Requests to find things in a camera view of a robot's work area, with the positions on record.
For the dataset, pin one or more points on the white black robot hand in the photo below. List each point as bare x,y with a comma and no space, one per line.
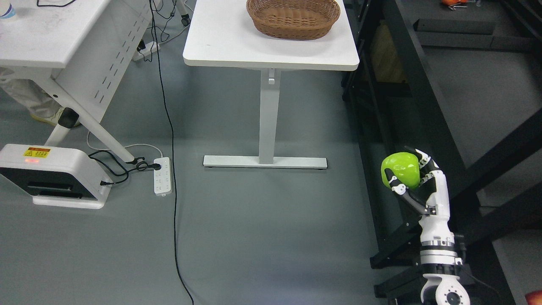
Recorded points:
430,200

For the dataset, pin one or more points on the green apple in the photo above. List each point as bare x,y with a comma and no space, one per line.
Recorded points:
405,166

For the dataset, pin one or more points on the orange toy fruit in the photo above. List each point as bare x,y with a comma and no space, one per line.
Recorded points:
453,2

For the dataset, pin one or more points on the brown wicker basket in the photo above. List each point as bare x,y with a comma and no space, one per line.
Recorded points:
293,19

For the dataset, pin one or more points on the white standing desk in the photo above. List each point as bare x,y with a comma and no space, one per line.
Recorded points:
222,35

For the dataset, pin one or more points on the white power strip near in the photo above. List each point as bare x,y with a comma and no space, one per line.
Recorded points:
162,177

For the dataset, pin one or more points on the white power strip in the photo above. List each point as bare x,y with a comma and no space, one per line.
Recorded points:
145,50
162,177

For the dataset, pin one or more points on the white power strip far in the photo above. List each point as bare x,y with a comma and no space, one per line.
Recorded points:
145,50

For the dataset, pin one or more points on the white machine with warning label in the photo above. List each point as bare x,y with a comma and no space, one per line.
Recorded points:
56,176

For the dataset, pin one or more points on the white folding table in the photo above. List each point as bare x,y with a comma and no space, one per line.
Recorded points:
77,52

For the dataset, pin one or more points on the black shelf frame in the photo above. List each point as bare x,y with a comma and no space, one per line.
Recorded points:
463,85

